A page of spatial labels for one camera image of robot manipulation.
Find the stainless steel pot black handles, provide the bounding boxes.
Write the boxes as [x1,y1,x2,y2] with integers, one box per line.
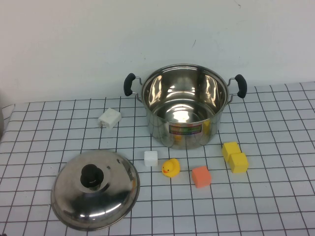
[124,63,248,150]

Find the white foam cube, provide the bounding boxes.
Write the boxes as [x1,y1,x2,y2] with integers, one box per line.
[144,150,158,167]

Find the yellow foam cube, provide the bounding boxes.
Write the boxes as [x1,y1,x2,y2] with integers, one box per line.
[228,152,250,174]
[221,141,242,163]

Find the white power adapter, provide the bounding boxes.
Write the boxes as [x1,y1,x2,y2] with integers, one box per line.
[97,107,123,130]

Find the yellow rubber duck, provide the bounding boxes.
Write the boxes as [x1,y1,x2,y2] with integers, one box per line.
[161,158,181,177]

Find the white black-checked tablecloth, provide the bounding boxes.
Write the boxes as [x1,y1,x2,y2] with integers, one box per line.
[0,81,315,236]

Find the steel lid black knob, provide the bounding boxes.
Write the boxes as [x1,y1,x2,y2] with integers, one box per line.
[51,150,141,232]

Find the orange foam cube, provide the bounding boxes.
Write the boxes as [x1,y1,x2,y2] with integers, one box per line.
[191,165,212,189]

